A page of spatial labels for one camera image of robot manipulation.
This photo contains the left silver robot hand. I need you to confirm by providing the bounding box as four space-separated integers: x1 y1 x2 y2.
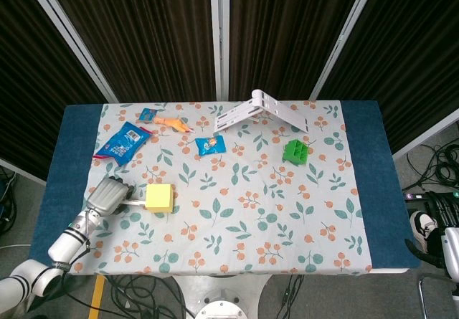
82 177 137 217

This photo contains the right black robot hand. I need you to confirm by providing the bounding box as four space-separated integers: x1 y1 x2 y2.
425 191 459 229

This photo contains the floral tablecloth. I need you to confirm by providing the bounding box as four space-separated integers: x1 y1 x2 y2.
70 100 374 275

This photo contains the white and black sneaker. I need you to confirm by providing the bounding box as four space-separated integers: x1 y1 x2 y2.
410 210 439 252

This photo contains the black power strip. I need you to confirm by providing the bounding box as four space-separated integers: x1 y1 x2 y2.
402 190 430 201

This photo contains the yellow foam cube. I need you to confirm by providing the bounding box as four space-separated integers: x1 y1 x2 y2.
143 183 177 214

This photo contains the large blue snack bag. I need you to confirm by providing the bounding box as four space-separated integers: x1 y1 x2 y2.
92 120 153 167

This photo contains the blue table cover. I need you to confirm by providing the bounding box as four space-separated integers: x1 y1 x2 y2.
28 100 422 275

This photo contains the tiny blue wrapper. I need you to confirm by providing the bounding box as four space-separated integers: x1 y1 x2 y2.
137 107 159 123

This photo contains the yellow floor tape strip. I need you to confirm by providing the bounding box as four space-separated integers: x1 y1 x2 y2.
87 275 106 311

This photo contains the small blue snack packet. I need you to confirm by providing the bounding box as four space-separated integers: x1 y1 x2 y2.
194 134 228 157

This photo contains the dark ribbed partition panel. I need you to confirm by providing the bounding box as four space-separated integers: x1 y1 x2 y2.
316 0 459 156
0 0 109 182
227 0 367 102
42 0 218 103

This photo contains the white folding laptop stand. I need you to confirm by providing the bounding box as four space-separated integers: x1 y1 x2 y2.
213 89 311 135

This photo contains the green plastic grid block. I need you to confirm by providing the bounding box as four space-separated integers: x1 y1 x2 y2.
282 138 311 166

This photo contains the black floor cable bundle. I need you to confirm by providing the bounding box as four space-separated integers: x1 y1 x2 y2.
0 164 19 234
64 274 195 319
404 121 459 191

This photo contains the grey metal chair frame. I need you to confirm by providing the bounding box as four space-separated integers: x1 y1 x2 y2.
418 273 459 319

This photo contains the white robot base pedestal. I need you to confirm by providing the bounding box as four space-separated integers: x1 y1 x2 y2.
171 274 274 319

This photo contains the white partition post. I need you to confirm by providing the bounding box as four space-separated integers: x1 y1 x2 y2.
309 0 382 102
19 0 120 103
209 0 231 102

